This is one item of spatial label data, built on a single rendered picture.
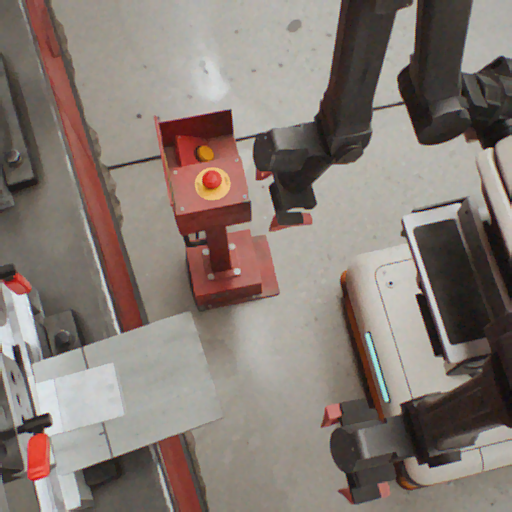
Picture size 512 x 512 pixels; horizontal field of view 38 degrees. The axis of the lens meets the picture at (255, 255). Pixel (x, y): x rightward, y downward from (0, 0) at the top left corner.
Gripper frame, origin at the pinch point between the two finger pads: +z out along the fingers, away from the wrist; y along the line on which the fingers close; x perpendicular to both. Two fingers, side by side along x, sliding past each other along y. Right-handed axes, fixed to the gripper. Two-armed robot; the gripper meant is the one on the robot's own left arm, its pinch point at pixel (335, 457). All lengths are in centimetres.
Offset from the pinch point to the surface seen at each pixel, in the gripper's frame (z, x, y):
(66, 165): 26, -25, -65
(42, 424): -7.7, -43.9, -11.0
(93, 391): 14.9, -30.6, -18.4
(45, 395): 18.3, -37.2, -19.6
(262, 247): 86, 49, -68
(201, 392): 7.7, -16.0, -14.3
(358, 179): 71, 81, -84
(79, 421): 16.2, -33.2, -14.4
